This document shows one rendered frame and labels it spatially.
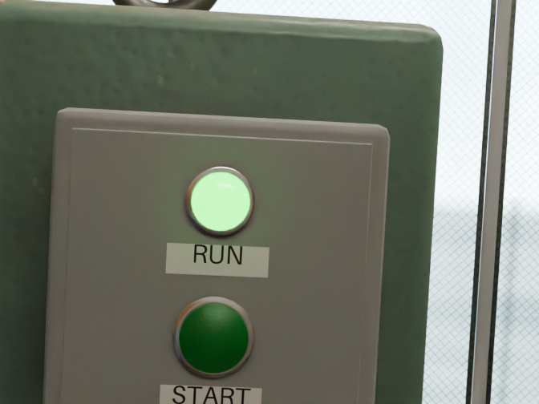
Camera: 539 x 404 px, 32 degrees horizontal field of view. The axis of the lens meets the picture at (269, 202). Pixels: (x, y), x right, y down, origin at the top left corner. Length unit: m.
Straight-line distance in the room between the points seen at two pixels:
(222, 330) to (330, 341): 0.03
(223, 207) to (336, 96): 0.09
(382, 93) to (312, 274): 0.09
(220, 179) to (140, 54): 0.08
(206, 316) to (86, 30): 0.12
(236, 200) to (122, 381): 0.06
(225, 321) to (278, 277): 0.02
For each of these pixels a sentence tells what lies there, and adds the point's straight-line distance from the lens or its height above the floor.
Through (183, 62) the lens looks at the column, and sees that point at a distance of 0.34.
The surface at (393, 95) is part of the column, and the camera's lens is 0.35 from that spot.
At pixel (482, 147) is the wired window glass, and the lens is 1.86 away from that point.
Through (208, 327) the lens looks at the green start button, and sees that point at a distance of 0.28.
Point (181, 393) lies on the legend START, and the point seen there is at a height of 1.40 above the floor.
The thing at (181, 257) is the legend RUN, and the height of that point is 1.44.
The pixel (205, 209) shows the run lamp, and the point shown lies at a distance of 0.27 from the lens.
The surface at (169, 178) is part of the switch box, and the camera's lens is 0.28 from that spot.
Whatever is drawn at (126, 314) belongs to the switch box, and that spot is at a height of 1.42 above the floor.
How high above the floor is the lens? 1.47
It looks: 3 degrees down
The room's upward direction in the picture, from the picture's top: 3 degrees clockwise
